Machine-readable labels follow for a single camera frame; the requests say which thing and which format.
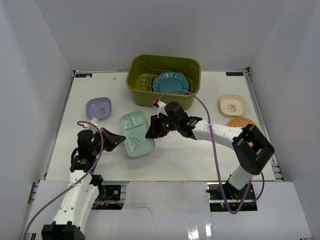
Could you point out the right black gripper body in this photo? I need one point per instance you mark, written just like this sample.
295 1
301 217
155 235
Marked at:
166 124

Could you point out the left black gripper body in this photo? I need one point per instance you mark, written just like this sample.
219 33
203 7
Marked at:
104 141

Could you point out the mint green square plate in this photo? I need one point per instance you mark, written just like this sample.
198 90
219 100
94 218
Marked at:
134 126

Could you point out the lavender square dish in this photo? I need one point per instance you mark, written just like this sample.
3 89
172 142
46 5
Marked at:
99 108

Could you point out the black rimmed beige plate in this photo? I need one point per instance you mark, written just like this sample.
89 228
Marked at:
151 85

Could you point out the teal scalloped plate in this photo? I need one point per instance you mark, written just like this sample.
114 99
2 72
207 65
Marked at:
171 80

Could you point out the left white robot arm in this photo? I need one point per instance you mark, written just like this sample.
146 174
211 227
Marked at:
84 187

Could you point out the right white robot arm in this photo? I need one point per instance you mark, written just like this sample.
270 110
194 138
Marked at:
251 147

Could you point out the olive green plastic bin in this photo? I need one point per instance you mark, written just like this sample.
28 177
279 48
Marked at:
146 66

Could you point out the cream square dish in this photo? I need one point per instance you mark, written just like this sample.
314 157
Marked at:
232 105

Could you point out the orange woven round plate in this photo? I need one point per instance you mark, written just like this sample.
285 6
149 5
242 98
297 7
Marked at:
241 122

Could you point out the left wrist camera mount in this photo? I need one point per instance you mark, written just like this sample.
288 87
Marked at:
93 123

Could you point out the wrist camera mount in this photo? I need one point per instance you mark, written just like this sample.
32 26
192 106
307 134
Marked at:
93 123
160 107

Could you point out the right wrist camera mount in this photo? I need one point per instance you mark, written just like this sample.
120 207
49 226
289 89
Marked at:
160 107

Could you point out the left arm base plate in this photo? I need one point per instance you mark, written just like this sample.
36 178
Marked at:
109 192

